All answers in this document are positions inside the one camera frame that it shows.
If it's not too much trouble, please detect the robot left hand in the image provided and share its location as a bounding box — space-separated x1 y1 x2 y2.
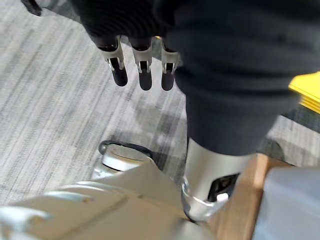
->
72 0 320 223

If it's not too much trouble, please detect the yellow shelf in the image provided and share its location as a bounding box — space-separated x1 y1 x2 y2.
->
288 70 320 114

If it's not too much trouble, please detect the brown wooden stand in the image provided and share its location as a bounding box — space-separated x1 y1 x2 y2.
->
208 152 291 240

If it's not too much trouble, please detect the grey plastic bin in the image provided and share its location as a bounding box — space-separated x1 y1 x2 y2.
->
251 166 320 240

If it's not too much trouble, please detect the silver robot leg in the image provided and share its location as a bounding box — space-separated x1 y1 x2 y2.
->
0 139 218 240

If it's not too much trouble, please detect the black object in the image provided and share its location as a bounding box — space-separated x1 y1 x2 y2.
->
20 0 43 17

